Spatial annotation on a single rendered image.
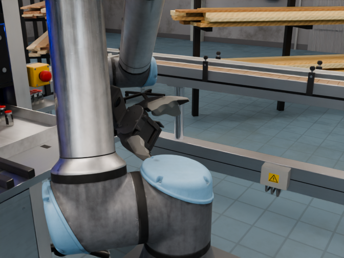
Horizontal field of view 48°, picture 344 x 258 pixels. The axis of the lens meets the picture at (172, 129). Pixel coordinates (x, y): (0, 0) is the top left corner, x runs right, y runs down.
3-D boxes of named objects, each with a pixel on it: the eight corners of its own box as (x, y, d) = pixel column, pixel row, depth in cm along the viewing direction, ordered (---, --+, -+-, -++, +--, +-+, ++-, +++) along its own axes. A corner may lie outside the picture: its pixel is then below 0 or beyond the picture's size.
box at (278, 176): (259, 184, 172) (261, 166, 169) (263, 179, 176) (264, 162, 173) (286, 191, 166) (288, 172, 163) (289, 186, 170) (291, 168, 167)
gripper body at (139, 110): (167, 126, 86) (129, 119, 94) (147, 104, 80) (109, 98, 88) (152, 155, 84) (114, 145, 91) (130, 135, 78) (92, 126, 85)
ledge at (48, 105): (8, 109, 141) (7, 104, 141) (37, 101, 152) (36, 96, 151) (34, 115, 135) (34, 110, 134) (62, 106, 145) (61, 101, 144)
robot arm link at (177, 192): (222, 250, 62) (227, 174, 57) (140, 263, 59) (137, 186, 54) (199, 210, 73) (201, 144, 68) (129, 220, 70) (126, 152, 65)
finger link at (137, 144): (168, 173, 76) (153, 144, 83) (153, 159, 72) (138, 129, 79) (155, 183, 77) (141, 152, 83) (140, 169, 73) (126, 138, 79)
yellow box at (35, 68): (21, 85, 135) (18, 65, 133) (38, 81, 141) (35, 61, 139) (36, 88, 132) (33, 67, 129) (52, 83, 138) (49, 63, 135)
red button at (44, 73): (37, 82, 133) (35, 70, 132) (46, 80, 136) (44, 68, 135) (44, 83, 131) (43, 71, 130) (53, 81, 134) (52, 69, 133)
